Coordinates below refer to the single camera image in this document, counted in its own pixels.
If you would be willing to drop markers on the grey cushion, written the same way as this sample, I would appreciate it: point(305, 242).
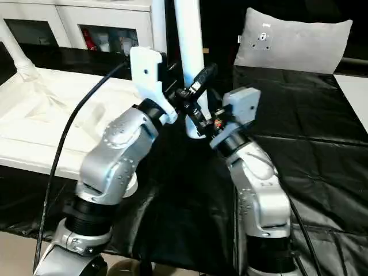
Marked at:
point(293, 40)

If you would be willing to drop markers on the white flat board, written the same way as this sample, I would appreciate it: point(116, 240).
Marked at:
point(355, 98)

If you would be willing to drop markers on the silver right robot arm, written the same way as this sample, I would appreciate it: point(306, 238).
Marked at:
point(259, 190)

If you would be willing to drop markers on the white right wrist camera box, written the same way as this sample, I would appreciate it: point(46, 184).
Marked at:
point(241, 106)

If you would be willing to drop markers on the white cabinet with glass doors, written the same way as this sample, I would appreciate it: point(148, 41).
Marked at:
point(75, 23)

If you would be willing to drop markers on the white plastic table top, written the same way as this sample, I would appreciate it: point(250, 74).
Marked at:
point(46, 121)

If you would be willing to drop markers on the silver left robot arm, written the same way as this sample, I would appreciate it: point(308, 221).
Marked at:
point(109, 172)

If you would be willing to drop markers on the black work mat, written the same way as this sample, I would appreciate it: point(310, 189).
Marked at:
point(322, 155)

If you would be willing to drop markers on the white plastic table leg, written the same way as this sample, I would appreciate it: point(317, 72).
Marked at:
point(20, 60)
point(158, 26)
point(188, 34)

